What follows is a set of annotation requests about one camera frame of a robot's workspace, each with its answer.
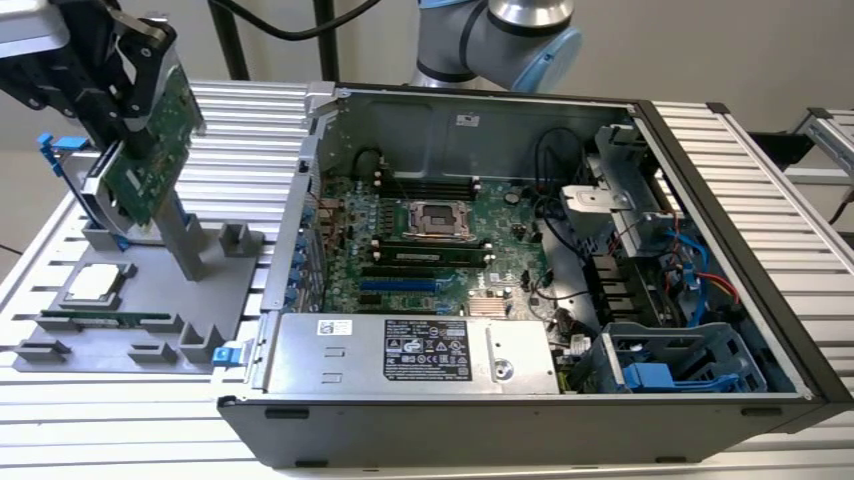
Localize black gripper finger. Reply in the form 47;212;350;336
0;48;130;147
110;13;179;157

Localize green Nvidia Quadro graphics card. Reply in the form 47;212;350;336
98;63;204;235

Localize hard disk in blue carrier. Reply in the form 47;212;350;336
36;130;168;251

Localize black stand pole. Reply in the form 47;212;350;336
206;0;252;81
312;0;342;84

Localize silver CPU chip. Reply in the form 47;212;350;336
70;263;132;301

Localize grey plastic parts rack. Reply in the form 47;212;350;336
12;184;275;374

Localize bare green RAM stick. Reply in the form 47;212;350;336
39;309;175;329

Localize metal CPU socket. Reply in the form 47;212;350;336
399;199;472;241

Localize RAM stick with white label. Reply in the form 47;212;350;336
378;248;495;266

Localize black expansion slot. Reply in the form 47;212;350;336
363;264;435;280

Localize blue expansion slot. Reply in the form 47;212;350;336
362;278;439;296

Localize green Dell motherboard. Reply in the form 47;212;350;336
312;174;555;321

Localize silver power supply unit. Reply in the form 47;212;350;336
263;312;562;396

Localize silver finned chipset heatsink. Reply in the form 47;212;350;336
466;297;513;319

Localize silver metal drive bay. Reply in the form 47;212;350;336
559;122;675;256

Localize open grey PC case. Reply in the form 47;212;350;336
210;79;854;471

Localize grey metal drive cage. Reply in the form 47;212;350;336
570;319;769;396

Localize blue plastic disk caddy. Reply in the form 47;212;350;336
623;362;739;395

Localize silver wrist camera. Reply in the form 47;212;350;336
0;0;70;56

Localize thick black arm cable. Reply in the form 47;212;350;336
207;0;339;41

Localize black looped wire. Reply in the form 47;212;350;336
533;127;583;201

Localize blue data wire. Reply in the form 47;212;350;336
663;227;715;326

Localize red wire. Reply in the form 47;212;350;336
703;271;743;305

